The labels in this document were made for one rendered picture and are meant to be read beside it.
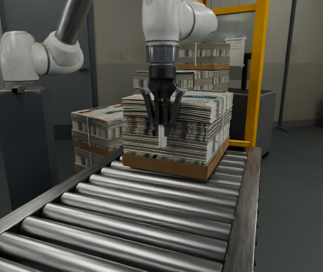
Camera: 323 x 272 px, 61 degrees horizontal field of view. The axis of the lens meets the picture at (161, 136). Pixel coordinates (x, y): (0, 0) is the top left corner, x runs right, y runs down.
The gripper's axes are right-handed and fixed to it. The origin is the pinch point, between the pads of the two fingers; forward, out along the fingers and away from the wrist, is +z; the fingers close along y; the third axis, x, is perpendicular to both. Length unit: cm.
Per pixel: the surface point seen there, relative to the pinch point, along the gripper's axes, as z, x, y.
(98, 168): 13.1, 0.3, 23.0
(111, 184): 14.4, 7.0, 13.9
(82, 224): 15.5, 26.8, 9.9
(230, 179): 13.9, -6.8, -19.4
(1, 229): 13.7, 36.5, 23.2
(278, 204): 91, -151, -45
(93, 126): 14, -61, 66
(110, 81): 1, -280, 185
